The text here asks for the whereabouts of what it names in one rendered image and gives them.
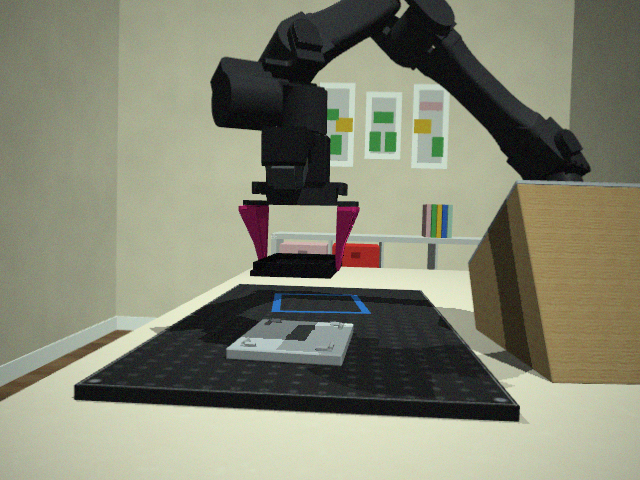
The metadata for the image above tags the blue tape outline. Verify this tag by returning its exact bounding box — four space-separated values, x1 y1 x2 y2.
271 293 371 314

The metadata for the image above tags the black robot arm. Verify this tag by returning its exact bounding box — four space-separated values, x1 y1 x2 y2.
210 0 591 189

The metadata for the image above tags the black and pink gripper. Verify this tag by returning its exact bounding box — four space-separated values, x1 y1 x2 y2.
239 182 360 271

